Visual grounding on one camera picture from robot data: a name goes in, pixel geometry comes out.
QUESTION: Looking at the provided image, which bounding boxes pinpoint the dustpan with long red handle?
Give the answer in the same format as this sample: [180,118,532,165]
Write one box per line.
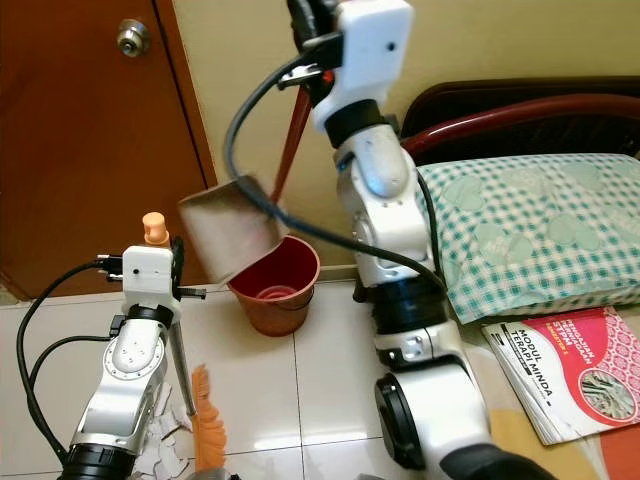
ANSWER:
[178,85,316,287]

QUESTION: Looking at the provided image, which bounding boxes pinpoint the orange broom with silver pole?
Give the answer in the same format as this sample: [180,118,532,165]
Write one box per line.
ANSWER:
[142,212,229,474]

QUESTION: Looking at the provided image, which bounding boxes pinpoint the red plastic bucket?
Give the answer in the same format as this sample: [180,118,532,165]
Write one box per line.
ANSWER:
[227,235,322,339]

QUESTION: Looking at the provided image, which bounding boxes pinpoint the brown wooden door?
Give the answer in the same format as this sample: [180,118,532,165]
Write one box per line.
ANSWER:
[0,0,221,303]

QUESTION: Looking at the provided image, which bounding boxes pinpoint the white paper scraps pile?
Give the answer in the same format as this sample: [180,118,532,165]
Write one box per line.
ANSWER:
[138,385,199,480]

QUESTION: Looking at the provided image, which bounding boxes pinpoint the silver round door knob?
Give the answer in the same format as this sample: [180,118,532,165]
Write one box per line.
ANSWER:
[116,18,151,58]

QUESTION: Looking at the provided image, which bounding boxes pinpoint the green checkered pillow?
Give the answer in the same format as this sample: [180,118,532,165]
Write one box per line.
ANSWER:
[414,152,640,325]

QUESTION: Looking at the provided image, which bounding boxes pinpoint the red and pink workbook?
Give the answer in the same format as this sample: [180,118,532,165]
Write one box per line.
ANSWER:
[479,304,640,447]

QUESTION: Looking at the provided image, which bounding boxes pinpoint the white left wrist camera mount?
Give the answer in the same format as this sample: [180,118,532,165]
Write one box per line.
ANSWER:
[121,245,177,303]

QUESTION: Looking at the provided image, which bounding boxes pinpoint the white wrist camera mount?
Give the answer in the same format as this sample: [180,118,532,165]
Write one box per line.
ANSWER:
[121,245,177,303]
[310,0,415,137]

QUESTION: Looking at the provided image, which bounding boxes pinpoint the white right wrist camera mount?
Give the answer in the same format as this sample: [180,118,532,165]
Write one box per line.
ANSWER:
[310,0,415,137]

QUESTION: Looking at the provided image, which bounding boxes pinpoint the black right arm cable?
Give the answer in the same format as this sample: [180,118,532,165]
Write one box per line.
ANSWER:
[224,33,453,293]

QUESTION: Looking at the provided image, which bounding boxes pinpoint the short black left arm cable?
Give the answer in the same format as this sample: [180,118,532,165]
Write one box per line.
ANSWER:
[28,335,113,403]

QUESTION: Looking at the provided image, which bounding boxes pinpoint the long black left arm cable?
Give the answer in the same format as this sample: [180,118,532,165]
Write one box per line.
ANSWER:
[15,261,127,467]

